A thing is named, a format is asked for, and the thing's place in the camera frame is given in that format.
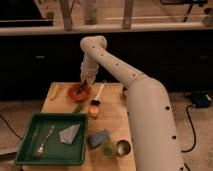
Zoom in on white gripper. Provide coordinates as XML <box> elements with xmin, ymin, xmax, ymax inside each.
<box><xmin>80</xmin><ymin>61</ymin><xmax>99</xmax><ymax>89</ymax></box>

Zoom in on dark purple grapes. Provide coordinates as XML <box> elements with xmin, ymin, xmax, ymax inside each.
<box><xmin>75</xmin><ymin>85</ymin><xmax>85</xmax><ymax>94</ymax></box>

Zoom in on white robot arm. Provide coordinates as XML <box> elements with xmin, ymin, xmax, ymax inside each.
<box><xmin>80</xmin><ymin>36</ymin><xmax>186</xmax><ymax>171</ymax></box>

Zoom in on red bowl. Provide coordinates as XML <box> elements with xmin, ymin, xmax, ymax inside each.
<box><xmin>67</xmin><ymin>83</ymin><xmax>91</xmax><ymax>102</ymax></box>

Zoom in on green pepper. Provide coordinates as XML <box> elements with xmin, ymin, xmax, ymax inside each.
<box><xmin>72</xmin><ymin>103</ymin><xmax>84</xmax><ymax>113</ymax></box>

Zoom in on orange fruit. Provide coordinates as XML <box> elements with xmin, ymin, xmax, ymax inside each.
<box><xmin>89</xmin><ymin>105</ymin><xmax>100</xmax><ymax>118</ymax></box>

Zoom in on yellow banana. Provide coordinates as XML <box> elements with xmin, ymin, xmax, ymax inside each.
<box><xmin>50</xmin><ymin>85</ymin><xmax>60</xmax><ymax>101</ymax></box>

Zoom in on grey folded cloth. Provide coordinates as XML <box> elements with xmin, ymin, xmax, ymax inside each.
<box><xmin>59</xmin><ymin>124</ymin><xmax>80</xmax><ymax>144</ymax></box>

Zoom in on blue sponge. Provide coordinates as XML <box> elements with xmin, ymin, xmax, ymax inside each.
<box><xmin>88</xmin><ymin>129</ymin><xmax>110</xmax><ymax>148</ymax></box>

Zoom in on green plastic tray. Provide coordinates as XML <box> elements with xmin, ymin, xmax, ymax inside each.
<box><xmin>15</xmin><ymin>113</ymin><xmax>88</xmax><ymax>166</ymax></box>

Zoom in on green plastic cup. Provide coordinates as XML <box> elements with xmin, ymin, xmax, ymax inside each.
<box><xmin>101</xmin><ymin>141</ymin><xmax>115</xmax><ymax>157</ymax></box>

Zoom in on small metal cup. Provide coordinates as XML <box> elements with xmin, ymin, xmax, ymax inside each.
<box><xmin>116</xmin><ymin>140</ymin><xmax>131</xmax><ymax>157</ymax></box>

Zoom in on silver fork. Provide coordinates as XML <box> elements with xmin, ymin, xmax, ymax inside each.
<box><xmin>33</xmin><ymin>126</ymin><xmax>54</xmax><ymax>158</ymax></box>

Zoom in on black power adapter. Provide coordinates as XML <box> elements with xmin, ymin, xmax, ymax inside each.
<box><xmin>190</xmin><ymin>92</ymin><xmax>212</xmax><ymax>108</ymax></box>

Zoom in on black cable left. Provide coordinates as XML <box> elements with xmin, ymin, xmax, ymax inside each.
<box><xmin>0</xmin><ymin>113</ymin><xmax>24</xmax><ymax>141</ymax></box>

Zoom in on black floor cable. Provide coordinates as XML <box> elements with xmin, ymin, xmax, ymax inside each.
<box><xmin>181</xmin><ymin>103</ymin><xmax>198</xmax><ymax>154</ymax></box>

